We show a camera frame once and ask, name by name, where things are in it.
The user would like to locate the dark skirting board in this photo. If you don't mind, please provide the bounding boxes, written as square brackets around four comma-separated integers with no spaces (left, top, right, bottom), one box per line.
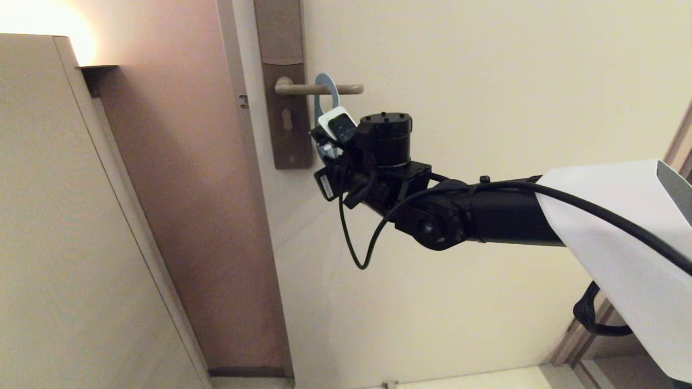
[208,367,287,377]

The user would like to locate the black braided cable loop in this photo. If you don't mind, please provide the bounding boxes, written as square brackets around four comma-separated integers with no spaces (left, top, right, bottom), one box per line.
[573,281,633,337]

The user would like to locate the beige door handle lever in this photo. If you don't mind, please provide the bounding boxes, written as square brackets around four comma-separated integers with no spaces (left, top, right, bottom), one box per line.
[274,77,364,97]

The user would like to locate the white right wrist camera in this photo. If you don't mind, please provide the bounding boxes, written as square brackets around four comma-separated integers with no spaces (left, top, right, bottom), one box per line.
[317,106,358,144]

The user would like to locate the brown door lock plate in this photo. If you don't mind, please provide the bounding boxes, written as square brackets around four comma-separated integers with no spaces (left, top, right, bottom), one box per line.
[253,0,315,170]

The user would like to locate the white room door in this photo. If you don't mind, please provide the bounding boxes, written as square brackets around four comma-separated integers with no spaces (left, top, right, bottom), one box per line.
[230,0,692,388]

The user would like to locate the white door hanger sign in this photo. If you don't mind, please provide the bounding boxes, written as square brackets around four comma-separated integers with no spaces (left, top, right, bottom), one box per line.
[314,73,341,161]

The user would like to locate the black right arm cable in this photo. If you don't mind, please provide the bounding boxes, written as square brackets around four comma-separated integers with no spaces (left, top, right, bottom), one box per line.
[338,162,692,276]

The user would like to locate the taupe side doorway frame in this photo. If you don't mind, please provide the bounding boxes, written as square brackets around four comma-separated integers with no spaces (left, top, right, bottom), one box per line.
[551,100,692,368]

